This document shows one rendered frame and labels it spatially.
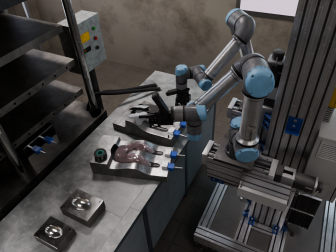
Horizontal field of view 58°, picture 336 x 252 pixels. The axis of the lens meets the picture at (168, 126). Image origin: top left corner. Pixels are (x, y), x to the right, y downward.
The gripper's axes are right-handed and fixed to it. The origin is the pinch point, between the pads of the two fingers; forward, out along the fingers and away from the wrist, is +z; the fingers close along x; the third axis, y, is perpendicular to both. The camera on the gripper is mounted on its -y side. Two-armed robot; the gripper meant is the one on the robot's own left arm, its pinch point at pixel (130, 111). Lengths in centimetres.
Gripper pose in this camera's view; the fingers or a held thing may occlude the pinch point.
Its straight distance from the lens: 142.7
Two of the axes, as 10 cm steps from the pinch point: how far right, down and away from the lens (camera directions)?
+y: 0.5, 8.3, 5.5
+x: 0.2, -5.5, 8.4
